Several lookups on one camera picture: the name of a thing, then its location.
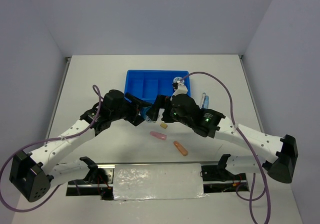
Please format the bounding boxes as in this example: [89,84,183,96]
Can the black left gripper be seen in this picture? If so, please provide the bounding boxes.
[110,92,152,127]

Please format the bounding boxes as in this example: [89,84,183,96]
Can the blue jar sideways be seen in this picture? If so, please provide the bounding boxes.
[140,106,155,123]

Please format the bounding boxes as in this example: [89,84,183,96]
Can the blue jar patterned lid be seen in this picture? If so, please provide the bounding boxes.
[172,76,185,84]

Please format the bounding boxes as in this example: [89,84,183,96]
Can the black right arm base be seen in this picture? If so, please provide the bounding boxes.
[200,154,246,183]

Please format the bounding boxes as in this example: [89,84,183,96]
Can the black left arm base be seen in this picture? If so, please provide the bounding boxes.
[80,156,114,200]

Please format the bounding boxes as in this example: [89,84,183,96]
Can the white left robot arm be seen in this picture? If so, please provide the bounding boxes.
[9,90,152,202]

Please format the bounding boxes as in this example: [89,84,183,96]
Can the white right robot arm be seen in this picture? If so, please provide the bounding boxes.
[144,94,298,183]

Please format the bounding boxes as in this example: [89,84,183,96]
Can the yellow eraser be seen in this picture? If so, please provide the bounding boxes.
[160,122,168,129]

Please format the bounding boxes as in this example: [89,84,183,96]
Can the blue compartment tray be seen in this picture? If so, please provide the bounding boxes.
[124,70,189,103]

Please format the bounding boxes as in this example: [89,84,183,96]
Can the pink clear case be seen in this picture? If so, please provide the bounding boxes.
[150,131,167,140]

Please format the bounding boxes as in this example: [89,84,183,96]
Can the white blue pen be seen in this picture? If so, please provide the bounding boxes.
[199,92,206,108]

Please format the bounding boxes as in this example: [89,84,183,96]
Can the orange clear case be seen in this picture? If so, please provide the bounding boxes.
[173,141,188,156]

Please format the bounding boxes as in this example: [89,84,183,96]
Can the silver foil sheet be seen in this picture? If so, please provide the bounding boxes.
[113,163,205,200]

